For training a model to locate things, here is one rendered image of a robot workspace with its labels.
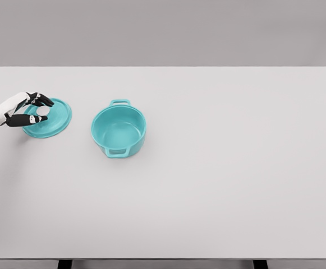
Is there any teal two-handled pot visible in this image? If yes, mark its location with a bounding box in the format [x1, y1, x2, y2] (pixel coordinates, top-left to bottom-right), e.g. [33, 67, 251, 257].
[91, 99, 147, 159]

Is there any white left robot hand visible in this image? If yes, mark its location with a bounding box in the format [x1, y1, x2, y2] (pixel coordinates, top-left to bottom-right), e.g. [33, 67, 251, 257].
[0, 91, 55, 128]

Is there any teal pot lid white knob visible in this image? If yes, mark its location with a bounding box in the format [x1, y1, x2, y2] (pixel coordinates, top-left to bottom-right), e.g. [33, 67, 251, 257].
[22, 98, 73, 139]

